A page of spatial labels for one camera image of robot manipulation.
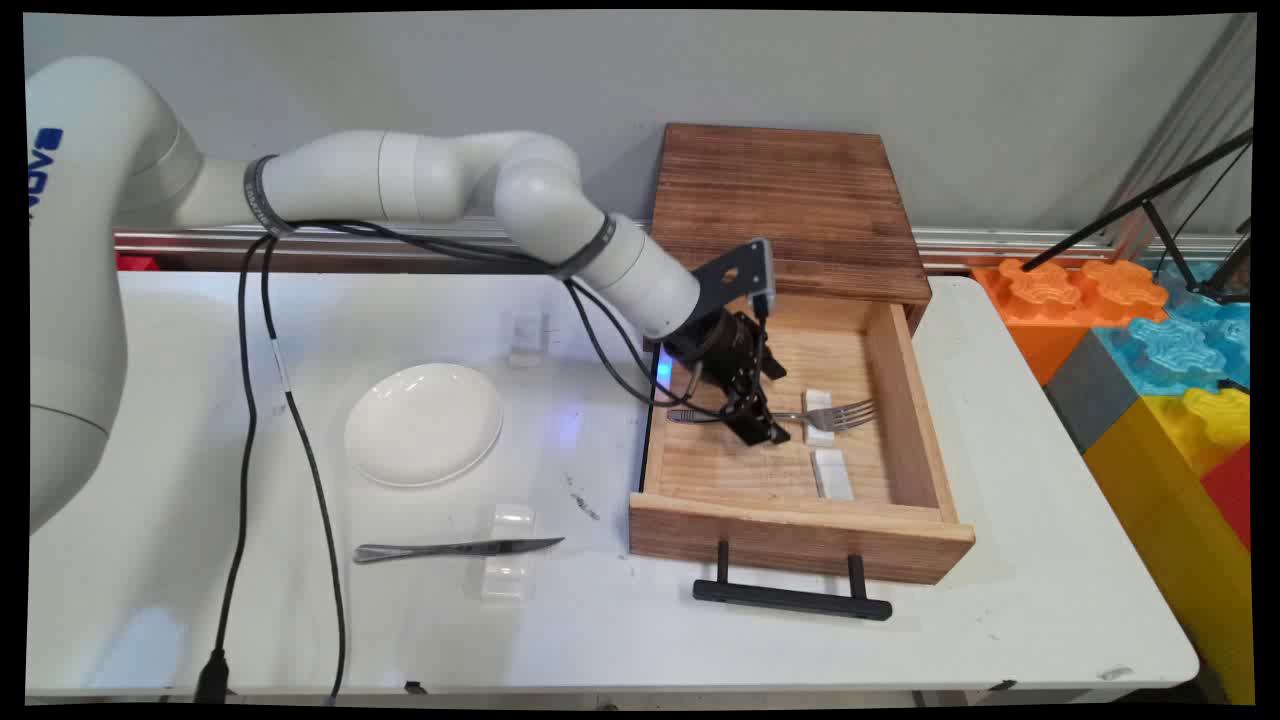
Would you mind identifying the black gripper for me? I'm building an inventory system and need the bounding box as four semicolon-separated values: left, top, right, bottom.
658;308;794;448

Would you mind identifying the silver metal fork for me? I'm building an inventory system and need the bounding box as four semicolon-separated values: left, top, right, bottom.
667;399;880;434

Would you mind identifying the silver metal knife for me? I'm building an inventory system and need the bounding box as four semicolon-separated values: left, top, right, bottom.
352;536;567;565

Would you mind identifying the white cutlery rest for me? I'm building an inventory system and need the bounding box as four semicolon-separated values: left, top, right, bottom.
802;388;837;448
811;448;857;502

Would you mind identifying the light wooden drawer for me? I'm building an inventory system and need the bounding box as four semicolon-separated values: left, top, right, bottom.
628;288;977;587

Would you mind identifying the dark wooden drawer cabinet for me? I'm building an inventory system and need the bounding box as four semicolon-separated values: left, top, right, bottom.
643;123;934;353

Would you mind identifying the small clear cutlery rest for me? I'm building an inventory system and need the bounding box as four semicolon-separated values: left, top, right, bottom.
507;306;550;370

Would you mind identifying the large clear cutlery rest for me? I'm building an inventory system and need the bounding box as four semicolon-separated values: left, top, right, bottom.
480;502;539;603

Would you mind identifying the orange foam block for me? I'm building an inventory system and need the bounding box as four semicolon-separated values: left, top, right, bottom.
971;257;1170;387

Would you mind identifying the grey foam block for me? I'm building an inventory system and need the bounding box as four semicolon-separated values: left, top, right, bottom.
1042;329;1142;457

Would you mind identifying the white round plate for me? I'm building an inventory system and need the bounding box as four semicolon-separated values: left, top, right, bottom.
344;362;505;489

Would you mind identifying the blue foam block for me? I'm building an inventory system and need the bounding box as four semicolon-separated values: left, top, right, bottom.
1091;262;1253;398

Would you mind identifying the black tripod stand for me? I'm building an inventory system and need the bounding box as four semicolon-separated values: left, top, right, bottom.
1019;129;1255;307

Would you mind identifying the red smooth foam block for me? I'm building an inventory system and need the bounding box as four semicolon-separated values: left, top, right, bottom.
1199;444;1254;554

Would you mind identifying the grey curtain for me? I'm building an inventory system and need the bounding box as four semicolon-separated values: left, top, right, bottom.
1104;14;1257;263

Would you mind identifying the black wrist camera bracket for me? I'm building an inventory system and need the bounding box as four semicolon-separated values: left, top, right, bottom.
688;237;777;323

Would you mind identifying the black drawer handle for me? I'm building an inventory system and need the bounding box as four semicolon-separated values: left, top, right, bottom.
692;540;894;623

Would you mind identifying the black arm cable strap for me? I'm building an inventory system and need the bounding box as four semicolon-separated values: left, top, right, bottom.
243;153;298;239
549;211;617;282

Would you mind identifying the aluminium wall rail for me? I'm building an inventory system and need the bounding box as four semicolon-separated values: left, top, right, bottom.
113;215;1247;277

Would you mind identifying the thin black labelled cable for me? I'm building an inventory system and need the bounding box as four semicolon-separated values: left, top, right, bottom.
258;220;773;703

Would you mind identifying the thick black cable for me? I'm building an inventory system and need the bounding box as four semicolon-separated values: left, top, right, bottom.
193;220;701;707

